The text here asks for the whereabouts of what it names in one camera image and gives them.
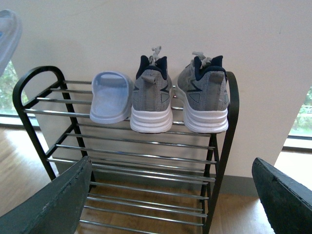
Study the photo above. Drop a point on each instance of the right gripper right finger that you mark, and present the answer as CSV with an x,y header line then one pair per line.
x,y
287,203

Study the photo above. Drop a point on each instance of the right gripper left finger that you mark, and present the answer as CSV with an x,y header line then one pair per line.
x,y
56,208

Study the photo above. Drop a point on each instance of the light blue slipper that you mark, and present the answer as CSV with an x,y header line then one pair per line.
x,y
10,34
111,101

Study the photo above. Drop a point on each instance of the grey sneaker navy collar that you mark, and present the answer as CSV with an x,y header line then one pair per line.
x,y
151,98

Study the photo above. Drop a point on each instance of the grey sneaker white sole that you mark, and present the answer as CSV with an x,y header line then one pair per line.
x,y
201,86

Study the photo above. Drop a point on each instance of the black metal shoe rack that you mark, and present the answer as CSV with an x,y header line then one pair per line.
x,y
164,183

